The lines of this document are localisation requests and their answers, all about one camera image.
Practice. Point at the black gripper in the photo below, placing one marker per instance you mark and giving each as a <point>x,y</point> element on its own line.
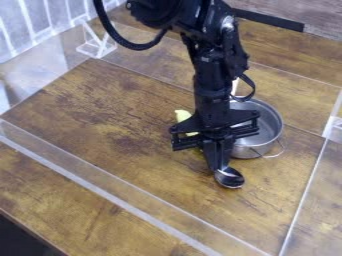
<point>213,121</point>

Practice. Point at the green handled metal spoon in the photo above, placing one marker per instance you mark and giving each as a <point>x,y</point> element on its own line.
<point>228,177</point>

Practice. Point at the small steel pot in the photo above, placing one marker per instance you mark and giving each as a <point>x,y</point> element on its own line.
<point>264,144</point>

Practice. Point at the clear acrylic triangle bracket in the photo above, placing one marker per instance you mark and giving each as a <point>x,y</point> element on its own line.
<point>95,47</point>

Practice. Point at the black strip on table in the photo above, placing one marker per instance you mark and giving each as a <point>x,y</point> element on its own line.
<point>270,20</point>

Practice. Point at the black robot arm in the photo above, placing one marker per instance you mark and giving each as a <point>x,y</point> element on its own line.
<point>208,30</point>

